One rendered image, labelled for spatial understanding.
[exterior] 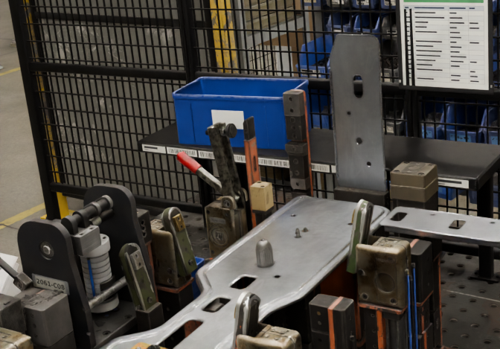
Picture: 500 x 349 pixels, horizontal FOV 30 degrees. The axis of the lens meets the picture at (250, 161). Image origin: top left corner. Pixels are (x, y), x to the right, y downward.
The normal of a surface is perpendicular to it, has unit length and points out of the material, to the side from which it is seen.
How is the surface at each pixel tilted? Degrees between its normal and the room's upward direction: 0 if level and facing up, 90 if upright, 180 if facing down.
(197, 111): 90
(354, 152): 90
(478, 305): 0
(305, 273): 0
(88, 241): 90
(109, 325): 0
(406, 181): 88
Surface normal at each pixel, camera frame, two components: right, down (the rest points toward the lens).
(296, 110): -0.52, 0.33
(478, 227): -0.09, -0.94
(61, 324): 0.85, 0.10
